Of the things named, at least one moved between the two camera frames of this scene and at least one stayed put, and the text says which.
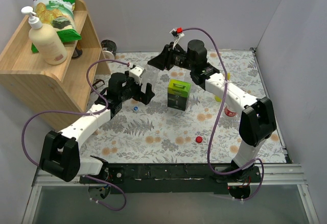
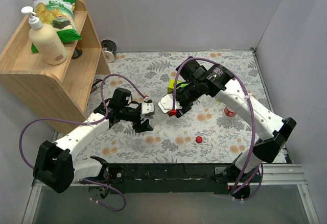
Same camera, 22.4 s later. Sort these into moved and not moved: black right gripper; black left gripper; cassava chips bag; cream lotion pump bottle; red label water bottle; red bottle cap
Moved: black left gripper; black right gripper
Not moved: cassava chips bag; cream lotion pump bottle; red label water bottle; red bottle cap
